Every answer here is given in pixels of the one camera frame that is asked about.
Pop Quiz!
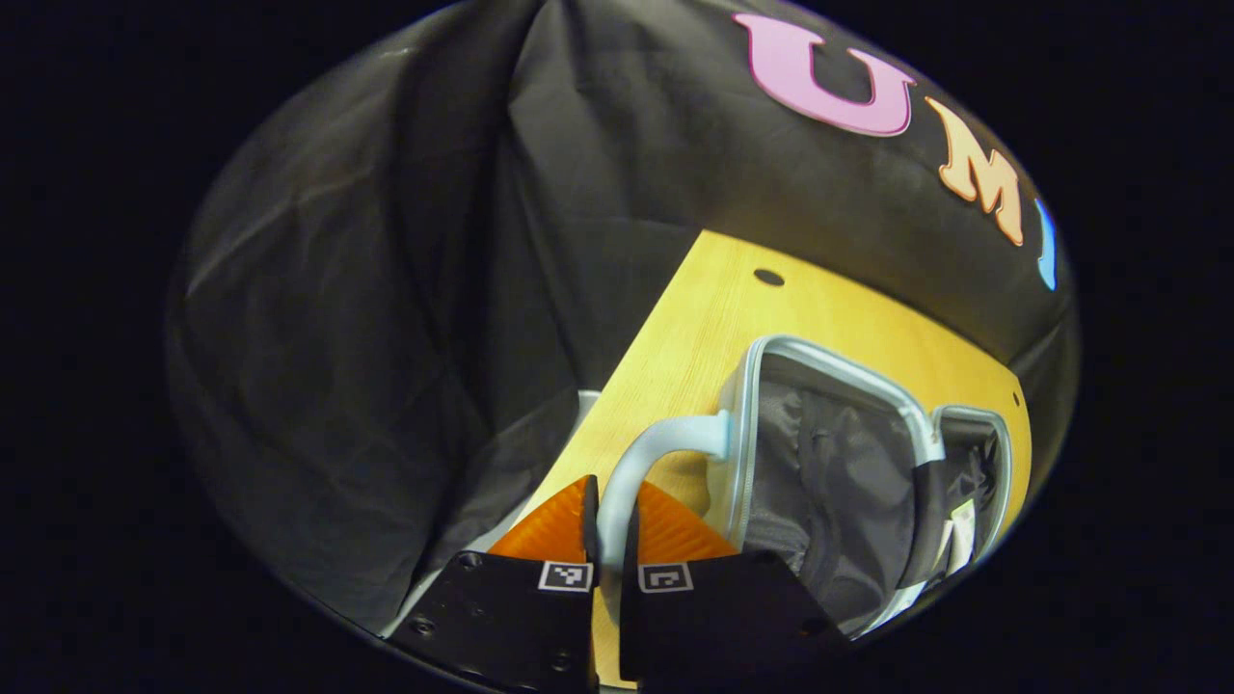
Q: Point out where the black backdrop cloth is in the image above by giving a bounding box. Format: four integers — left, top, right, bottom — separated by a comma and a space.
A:
169, 0, 1076, 637

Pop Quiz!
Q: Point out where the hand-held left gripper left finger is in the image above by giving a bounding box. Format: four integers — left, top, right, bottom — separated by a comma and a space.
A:
386, 474, 604, 694

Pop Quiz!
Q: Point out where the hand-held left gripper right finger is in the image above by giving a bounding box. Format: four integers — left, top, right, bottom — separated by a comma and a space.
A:
619, 479, 849, 685

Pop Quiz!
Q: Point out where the pale blue suitcase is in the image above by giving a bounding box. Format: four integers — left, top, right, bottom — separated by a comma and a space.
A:
596, 333, 1015, 642

